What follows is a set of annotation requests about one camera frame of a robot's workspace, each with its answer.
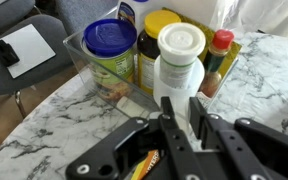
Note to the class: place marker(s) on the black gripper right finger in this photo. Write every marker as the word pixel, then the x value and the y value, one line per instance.
pixel 260 150

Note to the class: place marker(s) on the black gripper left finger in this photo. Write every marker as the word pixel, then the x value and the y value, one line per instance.
pixel 124 150

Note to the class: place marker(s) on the white pill bottle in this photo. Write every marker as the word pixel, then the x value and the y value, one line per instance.
pixel 180 43

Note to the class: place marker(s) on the clear plastic container bin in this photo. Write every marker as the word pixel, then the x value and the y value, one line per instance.
pixel 84 73

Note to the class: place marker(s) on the red cap hot sauce bottle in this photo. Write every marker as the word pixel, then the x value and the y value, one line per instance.
pixel 222 40

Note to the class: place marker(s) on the white bottle with blue cap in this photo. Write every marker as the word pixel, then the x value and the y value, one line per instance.
pixel 130 11

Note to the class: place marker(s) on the blue lid snack jar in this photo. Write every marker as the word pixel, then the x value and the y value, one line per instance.
pixel 110 36

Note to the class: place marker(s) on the yellow lid dark jar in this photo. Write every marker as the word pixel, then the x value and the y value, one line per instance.
pixel 160 21

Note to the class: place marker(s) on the white paper sheet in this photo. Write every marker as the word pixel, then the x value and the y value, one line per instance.
pixel 30 50

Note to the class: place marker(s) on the grey upholstered chair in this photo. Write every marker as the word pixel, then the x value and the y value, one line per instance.
pixel 0 83
pixel 84 13

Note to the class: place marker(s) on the small black device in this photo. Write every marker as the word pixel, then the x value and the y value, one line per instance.
pixel 6 52

